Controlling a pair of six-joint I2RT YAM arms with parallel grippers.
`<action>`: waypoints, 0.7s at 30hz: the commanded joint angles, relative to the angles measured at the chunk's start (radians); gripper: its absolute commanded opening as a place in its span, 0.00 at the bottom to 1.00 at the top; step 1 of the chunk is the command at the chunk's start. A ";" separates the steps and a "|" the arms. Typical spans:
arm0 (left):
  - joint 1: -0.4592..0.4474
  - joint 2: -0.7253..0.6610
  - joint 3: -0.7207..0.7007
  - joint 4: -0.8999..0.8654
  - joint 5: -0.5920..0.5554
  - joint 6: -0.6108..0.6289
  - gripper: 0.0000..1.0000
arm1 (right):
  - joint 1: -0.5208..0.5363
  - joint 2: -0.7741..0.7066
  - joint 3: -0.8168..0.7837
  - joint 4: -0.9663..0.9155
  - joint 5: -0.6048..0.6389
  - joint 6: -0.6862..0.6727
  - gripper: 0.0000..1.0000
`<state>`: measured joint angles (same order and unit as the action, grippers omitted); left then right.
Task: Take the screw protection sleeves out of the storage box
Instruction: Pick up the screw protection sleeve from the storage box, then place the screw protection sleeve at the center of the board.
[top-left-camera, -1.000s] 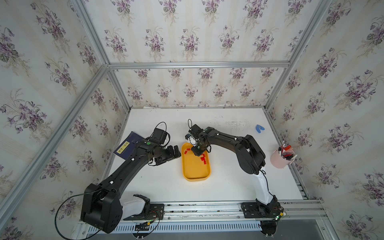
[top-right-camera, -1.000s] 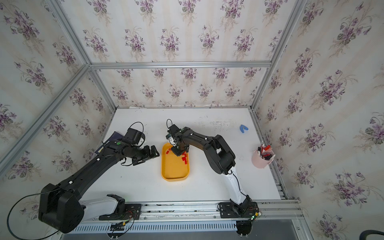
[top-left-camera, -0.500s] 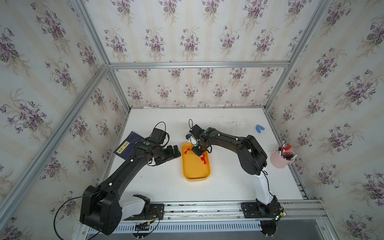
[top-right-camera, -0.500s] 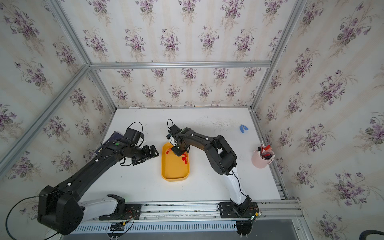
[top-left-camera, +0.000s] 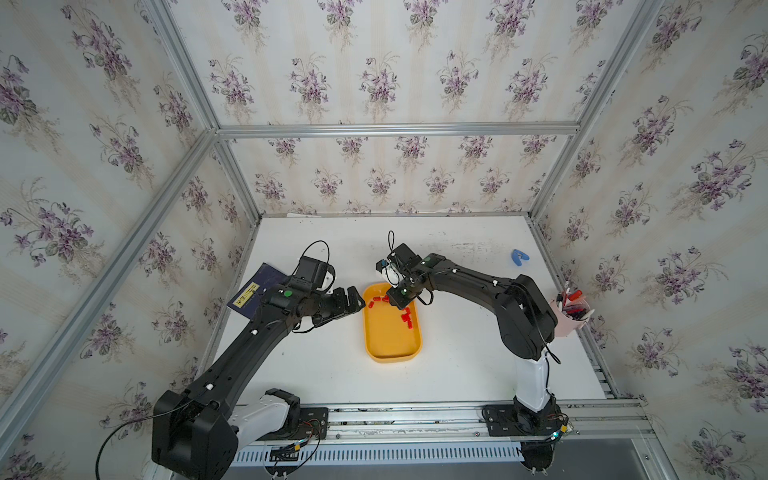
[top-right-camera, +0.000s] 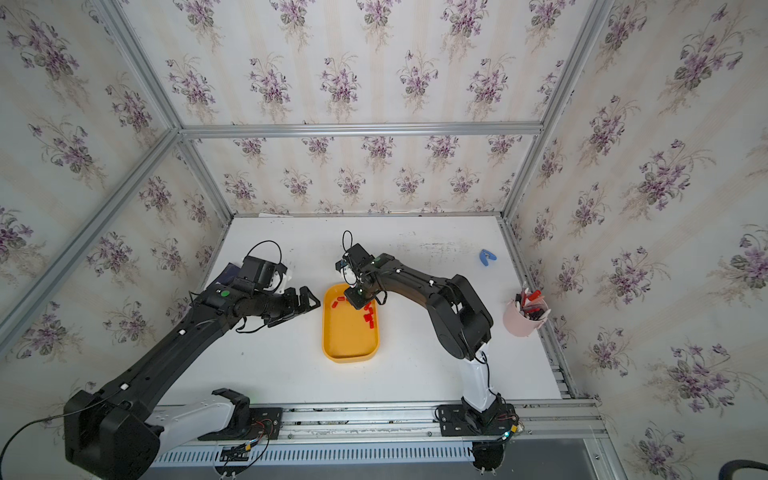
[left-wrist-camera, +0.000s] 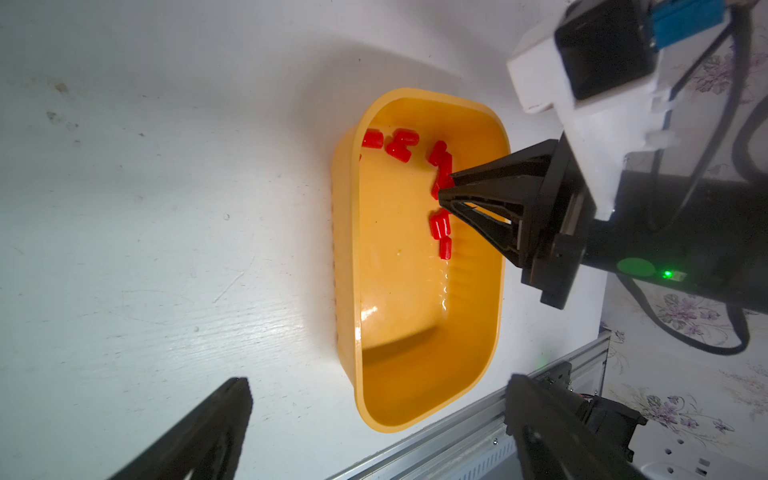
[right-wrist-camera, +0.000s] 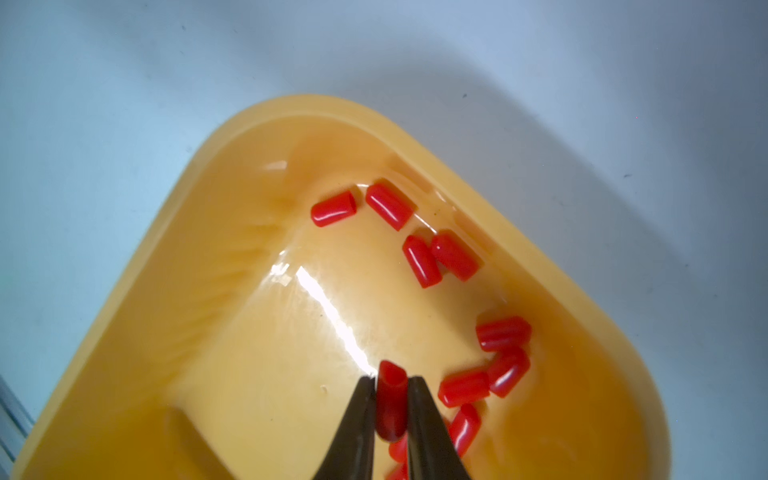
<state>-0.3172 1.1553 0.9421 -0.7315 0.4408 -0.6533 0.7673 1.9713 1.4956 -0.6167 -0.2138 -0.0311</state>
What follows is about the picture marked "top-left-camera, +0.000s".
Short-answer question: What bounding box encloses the yellow plastic storage box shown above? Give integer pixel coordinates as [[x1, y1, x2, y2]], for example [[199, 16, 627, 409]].
[[363, 283, 422, 363]]

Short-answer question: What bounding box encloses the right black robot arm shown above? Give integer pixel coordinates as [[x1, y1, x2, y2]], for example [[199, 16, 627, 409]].
[[376, 244, 567, 439]]

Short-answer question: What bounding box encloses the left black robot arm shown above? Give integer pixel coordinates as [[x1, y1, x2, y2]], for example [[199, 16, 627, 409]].
[[151, 285, 365, 479]]

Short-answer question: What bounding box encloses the dark blue booklet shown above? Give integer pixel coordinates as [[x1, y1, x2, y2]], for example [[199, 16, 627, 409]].
[[227, 263, 287, 318]]

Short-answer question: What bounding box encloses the blue plastic clip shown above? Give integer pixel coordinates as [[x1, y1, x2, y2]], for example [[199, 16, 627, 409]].
[[510, 249, 530, 267]]

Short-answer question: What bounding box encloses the pink pen holder cup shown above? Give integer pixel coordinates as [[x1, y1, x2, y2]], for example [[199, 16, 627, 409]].
[[550, 287, 595, 338]]

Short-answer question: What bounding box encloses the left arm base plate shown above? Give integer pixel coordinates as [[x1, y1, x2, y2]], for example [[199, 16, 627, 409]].
[[258, 407, 329, 441]]

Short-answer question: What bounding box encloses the aluminium rail frame front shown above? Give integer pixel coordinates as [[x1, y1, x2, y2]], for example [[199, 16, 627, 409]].
[[228, 398, 677, 479]]

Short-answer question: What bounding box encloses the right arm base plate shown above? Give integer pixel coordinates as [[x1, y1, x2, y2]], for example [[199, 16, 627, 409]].
[[481, 398, 569, 440]]

